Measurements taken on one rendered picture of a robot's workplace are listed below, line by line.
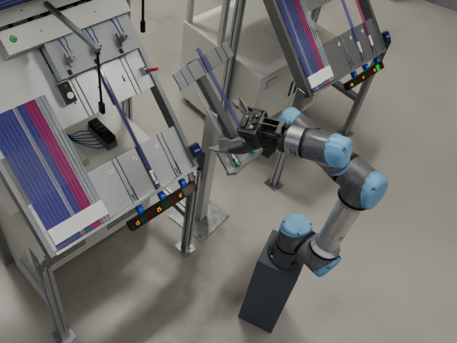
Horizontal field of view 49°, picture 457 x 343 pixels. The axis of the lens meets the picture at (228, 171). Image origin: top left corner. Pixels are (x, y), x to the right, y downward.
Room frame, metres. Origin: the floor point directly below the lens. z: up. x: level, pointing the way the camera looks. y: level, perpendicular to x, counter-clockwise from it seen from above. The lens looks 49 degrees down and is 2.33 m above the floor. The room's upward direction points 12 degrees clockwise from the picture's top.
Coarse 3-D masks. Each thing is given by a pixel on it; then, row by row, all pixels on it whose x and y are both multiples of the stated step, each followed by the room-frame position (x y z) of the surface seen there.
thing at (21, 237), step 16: (112, 112) 1.70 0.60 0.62; (80, 128) 1.56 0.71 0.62; (112, 128) 1.60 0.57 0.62; (80, 144) 1.46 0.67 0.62; (128, 144) 1.52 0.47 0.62; (96, 160) 1.39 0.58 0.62; (0, 192) 1.13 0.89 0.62; (0, 208) 1.08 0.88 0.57; (16, 208) 1.07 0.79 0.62; (144, 208) 1.55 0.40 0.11; (0, 224) 1.14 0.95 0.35; (16, 224) 1.04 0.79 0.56; (112, 224) 1.39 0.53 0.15; (16, 240) 1.04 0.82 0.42; (32, 240) 1.07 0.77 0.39; (96, 240) 1.31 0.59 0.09; (16, 256) 1.09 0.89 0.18; (64, 256) 1.17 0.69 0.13
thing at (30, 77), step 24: (0, 72) 1.24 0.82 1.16; (24, 72) 1.29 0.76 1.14; (48, 72) 1.34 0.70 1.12; (96, 72) 1.44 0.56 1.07; (120, 72) 1.50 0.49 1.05; (0, 96) 1.18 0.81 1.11; (24, 96) 1.23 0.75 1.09; (48, 96) 1.27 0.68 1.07; (96, 96) 1.37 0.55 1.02; (120, 96) 1.43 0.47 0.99; (72, 120) 1.25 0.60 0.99
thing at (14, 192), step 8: (0, 160) 1.01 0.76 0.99; (0, 168) 0.99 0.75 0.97; (0, 176) 1.00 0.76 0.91; (8, 176) 0.98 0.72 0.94; (8, 184) 0.96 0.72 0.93; (16, 192) 0.96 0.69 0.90; (16, 200) 0.94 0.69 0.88; (24, 208) 0.93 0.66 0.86; (24, 216) 0.92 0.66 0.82; (32, 216) 0.92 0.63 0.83; (32, 224) 0.90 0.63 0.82; (32, 232) 0.90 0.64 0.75; (40, 232) 0.89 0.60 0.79; (40, 240) 0.87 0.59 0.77; (48, 248) 0.86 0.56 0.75; (48, 256) 0.85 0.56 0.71
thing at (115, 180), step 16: (144, 144) 1.34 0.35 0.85; (160, 144) 1.38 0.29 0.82; (176, 144) 1.41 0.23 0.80; (112, 160) 1.22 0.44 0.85; (128, 160) 1.25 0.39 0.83; (160, 160) 1.33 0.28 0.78; (176, 160) 1.36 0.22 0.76; (96, 176) 1.14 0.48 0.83; (112, 176) 1.17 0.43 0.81; (128, 176) 1.21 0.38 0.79; (144, 176) 1.24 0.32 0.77; (160, 176) 1.28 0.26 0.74; (176, 176) 1.31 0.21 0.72; (112, 192) 1.13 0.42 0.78; (128, 192) 1.16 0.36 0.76; (144, 192) 1.19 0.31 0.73; (32, 208) 0.94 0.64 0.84; (112, 208) 1.08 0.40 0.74; (48, 240) 0.88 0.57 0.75
